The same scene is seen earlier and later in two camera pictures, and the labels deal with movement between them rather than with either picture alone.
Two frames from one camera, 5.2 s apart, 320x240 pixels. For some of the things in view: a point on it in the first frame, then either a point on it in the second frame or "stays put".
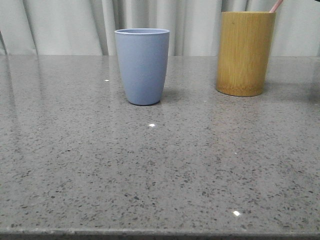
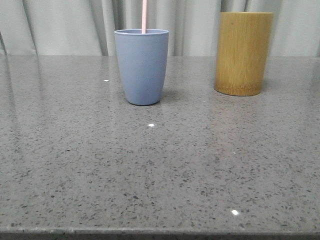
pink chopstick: x=277 y=4 -> x=144 y=16
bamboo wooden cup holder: x=245 y=49 stays put
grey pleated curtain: x=87 y=27 stays put
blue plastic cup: x=143 y=53 stays put
